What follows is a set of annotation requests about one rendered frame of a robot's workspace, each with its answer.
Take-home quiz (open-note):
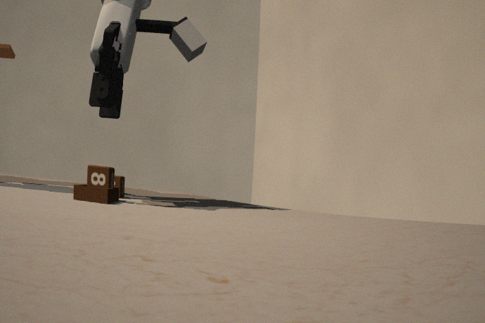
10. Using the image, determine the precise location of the brown wooden tray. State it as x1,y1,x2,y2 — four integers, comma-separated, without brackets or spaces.
74,184,119,204

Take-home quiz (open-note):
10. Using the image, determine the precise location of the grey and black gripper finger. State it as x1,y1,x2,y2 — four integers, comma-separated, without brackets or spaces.
99,67,124,119
89,22,122,107

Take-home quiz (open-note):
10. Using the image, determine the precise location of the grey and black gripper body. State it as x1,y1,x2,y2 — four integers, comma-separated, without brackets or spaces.
90,0,151,74

